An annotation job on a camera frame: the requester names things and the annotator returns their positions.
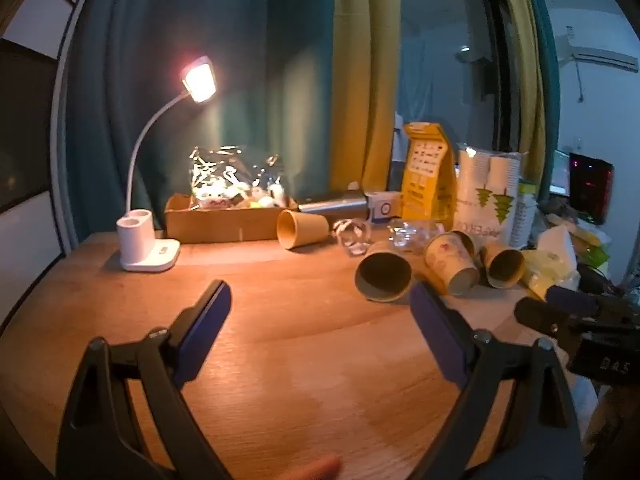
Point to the yellow-green plastic bag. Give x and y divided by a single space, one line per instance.
545 275

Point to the teal curtain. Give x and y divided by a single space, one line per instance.
225 60

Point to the cardboard box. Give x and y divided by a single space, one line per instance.
225 225

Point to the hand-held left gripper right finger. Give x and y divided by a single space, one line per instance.
436 325

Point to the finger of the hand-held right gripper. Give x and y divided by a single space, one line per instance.
570 299
540 316

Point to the white tissue paper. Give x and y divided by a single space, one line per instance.
557 250

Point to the small white blue box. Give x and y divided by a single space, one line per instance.
385 206

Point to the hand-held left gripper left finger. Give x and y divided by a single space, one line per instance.
206 320

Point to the black device with red lights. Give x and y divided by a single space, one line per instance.
591 187

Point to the white desk lamp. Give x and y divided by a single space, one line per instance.
147 240

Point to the yellow curtain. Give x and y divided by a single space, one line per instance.
365 70

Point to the white air conditioner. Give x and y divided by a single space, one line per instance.
597 52

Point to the person's left hand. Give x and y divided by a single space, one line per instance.
320 469

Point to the silver metal cylinder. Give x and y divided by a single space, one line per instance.
332 205

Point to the clear bag of snacks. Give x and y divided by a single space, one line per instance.
225 180

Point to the clear glass cup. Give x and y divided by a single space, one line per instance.
354 236

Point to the brown paper cup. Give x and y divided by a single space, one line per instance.
302 229
502 265
384 274

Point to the yellow paper bag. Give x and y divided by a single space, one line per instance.
427 175

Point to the pack of white paper cups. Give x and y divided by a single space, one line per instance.
487 195

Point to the patterned paper cup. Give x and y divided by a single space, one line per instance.
450 262

